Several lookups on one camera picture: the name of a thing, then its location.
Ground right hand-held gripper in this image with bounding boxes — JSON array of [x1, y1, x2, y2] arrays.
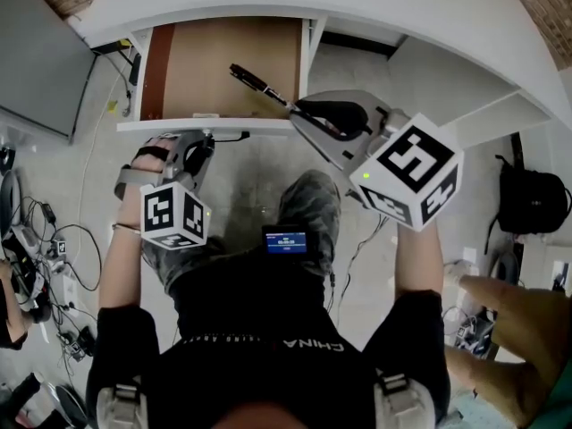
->
[[289, 88, 466, 232]]

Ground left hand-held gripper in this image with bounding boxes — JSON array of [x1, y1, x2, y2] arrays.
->
[[114, 130, 219, 252]]

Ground black pen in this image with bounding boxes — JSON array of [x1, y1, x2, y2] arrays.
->
[[229, 63, 299, 112]]

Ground white drawer with key lock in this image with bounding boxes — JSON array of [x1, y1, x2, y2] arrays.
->
[[116, 15, 312, 143]]

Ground person's left forearm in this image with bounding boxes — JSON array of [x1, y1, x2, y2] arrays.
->
[[97, 185, 145, 313]]

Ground person's right forearm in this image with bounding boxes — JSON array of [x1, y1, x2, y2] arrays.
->
[[391, 220, 447, 304]]

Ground person's left hand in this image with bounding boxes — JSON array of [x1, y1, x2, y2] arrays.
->
[[131, 134, 179, 174]]

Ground person's camouflage trousers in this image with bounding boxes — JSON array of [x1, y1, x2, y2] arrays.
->
[[142, 170, 343, 294]]

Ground small black screen device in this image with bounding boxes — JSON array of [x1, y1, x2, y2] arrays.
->
[[261, 224, 309, 257]]

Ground person's black t-shirt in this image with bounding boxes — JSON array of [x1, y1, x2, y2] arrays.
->
[[84, 243, 452, 429]]

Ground grey refrigerator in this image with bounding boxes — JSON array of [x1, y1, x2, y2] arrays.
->
[[0, 0, 97, 145]]

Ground black backpack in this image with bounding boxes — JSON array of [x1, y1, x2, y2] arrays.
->
[[484, 154, 572, 255]]

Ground grey oval device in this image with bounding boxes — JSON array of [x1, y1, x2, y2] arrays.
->
[[490, 248, 523, 288]]

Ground grey harness shoulder strap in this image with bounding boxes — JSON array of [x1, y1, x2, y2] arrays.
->
[[96, 375, 148, 429], [373, 371, 437, 429]]

